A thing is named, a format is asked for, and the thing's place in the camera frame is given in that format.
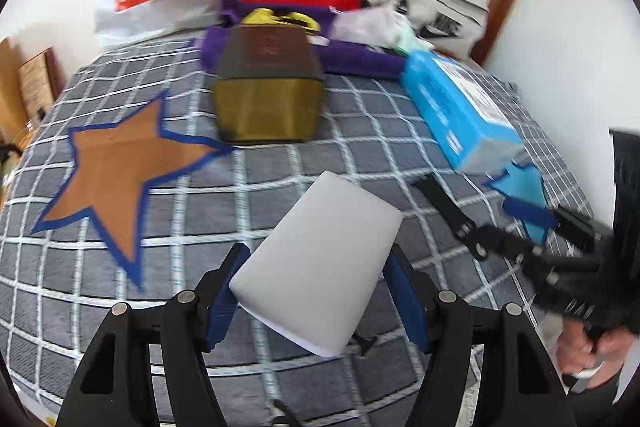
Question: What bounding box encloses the wooden nightstand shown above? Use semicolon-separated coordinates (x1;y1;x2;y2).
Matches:
0;37;67;158

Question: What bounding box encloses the clear plastic bag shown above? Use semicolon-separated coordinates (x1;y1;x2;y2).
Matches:
330;4;437;56

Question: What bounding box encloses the purple towel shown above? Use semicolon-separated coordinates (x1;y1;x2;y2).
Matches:
202;0;407;80

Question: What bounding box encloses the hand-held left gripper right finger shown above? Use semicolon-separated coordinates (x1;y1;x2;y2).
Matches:
381;244;576;427

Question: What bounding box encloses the light blue cardboard box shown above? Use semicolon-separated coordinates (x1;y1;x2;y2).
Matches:
400;49;527;174

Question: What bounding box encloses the white foam block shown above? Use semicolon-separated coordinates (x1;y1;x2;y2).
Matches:
228;171;404;357

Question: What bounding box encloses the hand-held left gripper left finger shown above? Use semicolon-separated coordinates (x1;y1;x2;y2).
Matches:
56;243;252;427

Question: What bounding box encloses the yellow object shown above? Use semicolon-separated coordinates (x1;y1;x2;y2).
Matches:
243;7;322;34

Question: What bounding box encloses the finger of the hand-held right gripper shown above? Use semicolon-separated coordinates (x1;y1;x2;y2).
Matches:
414;174;522;264
502;197;617;254

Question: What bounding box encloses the grey checkered blanket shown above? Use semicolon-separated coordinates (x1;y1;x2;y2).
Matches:
0;32;597;427

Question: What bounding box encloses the person's right hand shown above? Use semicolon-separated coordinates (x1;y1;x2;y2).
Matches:
555;322;632;379

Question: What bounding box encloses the white sling bag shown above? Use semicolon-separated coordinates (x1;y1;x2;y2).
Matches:
362;0;490;60

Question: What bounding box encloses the dark olive gold box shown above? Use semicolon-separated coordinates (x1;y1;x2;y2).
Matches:
209;24;326;145

